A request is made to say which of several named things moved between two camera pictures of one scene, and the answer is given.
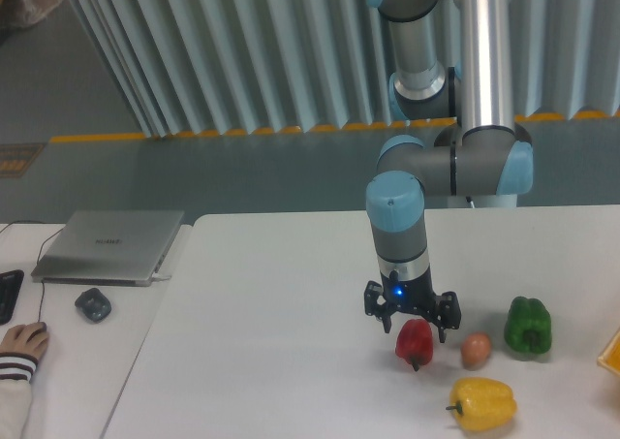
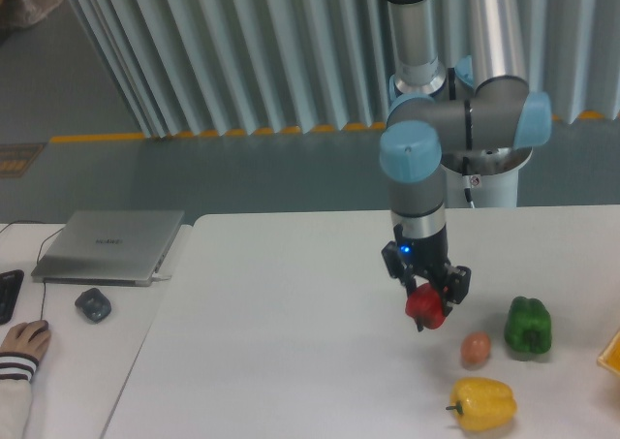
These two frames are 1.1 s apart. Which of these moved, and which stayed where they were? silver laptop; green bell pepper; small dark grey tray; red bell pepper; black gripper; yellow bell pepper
Moved: black gripper; red bell pepper
Stayed: yellow bell pepper; silver laptop; green bell pepper; small dark grey tray
